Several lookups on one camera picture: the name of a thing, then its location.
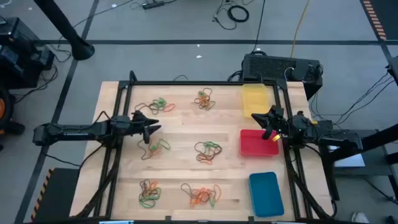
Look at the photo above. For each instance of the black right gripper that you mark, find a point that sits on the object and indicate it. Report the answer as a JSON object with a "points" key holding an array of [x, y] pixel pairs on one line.
{"points": [[278, 121]]}

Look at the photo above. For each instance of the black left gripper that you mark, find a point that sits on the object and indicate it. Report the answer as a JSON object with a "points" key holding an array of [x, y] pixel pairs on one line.
{"points": [[140, 124]]}

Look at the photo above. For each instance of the orange rubber band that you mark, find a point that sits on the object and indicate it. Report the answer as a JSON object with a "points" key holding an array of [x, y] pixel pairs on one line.
{"points": [[203, 161], [169, 110], [199, 102], [206, 102], [194, 202], [155, 152], [152, 185], [203, 99], [219, 193]]}

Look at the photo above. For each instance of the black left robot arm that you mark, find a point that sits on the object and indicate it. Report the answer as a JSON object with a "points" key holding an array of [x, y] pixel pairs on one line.
{"points": [[77, 132]]}

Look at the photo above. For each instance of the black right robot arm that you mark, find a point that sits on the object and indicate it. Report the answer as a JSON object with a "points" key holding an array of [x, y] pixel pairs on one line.
{"points": [[339, 137]]}

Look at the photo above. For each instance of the yellow tape tag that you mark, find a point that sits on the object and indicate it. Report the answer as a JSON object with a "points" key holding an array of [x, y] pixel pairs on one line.
{"points": [[276, 137]]}

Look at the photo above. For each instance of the red plastic basket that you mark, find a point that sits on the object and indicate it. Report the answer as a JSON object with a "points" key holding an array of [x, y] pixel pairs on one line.
{"points": [[253, 146]]}

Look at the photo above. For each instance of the yellow plastic basket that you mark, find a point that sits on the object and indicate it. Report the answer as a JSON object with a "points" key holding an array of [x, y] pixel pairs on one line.
{"points": [[255, 98]]}

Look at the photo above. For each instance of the black mesh computer case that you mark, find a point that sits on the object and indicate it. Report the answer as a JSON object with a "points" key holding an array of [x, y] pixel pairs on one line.
{"points": [[270, 67]]}

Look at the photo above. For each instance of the blue plastic basket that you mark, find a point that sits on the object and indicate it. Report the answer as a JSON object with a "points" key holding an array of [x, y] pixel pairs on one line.
{"points": [[265, 194]]}

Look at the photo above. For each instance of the white paper sign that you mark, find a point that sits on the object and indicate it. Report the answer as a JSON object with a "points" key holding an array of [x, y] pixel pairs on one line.
{"points": [[351, 162]]}

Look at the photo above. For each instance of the pale blue strip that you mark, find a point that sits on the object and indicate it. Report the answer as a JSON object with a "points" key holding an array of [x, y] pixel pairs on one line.
{"points": [[116, 222]]}

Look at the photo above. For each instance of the black side stand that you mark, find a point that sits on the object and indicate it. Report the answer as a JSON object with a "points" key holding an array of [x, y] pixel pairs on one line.
{"points": [[373, 141]]}

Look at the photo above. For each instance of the hazard-striped black mat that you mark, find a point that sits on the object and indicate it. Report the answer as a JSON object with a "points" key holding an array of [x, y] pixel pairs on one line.
{"points": [[59, 196], [388, 15]]}

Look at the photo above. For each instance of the black power strip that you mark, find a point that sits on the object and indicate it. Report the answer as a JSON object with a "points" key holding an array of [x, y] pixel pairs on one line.
{"points": [[153, 5]]}

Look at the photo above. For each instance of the person's white shoe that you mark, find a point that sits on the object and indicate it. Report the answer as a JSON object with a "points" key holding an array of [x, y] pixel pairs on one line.
{"points": [[360, 217]]}

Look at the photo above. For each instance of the black floor pole stand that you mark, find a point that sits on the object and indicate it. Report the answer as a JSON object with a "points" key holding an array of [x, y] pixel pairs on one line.
{"points": [[62, 25]]}

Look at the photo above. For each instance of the grey flat device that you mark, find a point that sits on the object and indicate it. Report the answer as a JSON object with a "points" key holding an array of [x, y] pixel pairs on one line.
{"points": [[394, 70]]}

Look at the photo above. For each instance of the orange black wheel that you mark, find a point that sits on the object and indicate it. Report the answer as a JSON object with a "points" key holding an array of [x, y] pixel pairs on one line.
{"points": [[4, 109]]}

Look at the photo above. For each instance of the black equipment cart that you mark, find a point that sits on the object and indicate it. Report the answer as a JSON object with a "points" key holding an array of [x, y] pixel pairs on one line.
{"points": [[18, 56]]}

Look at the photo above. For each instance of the black aluminium table frame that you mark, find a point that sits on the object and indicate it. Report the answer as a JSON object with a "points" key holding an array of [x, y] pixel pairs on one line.
{"points": [[155, 83]]}

